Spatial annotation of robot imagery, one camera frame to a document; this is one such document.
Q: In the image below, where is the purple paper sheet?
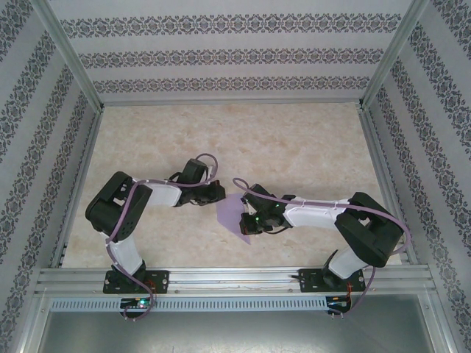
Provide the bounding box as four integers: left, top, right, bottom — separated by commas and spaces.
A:
215, 193, 253, 246

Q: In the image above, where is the aluminium frame post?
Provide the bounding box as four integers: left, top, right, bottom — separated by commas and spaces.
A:
13, 288, 52, 353
419, 290, 463, 353
357, 0, 431, 110
32, 0, 106, 113

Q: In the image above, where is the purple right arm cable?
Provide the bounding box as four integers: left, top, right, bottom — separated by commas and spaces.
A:
232, 178, 411, 318

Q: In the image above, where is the grey metal panel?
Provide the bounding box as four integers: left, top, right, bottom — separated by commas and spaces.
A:
36, 311, 437, 353

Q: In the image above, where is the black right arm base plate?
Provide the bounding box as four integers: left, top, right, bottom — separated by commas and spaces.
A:
298, 267, 367, 294

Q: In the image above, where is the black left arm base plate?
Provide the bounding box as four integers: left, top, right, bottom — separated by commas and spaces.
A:
104, 269, 171, 295

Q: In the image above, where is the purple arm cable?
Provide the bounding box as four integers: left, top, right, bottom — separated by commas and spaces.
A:
232, 178, 411, 318
106, 153, 222, 321

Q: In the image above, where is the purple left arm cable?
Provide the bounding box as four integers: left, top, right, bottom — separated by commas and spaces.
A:
106, 153, 222, 321

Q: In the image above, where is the slotted grey cable duct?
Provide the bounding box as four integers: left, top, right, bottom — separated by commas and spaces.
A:
49, 296, 329, 313

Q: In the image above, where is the aluminium mounting rail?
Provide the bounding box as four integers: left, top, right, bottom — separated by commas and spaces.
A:
35, 263, 438, 296

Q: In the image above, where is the aluminium side rail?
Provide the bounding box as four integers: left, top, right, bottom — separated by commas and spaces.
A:
49, 110, 105, 268
357, 106, 420, 265

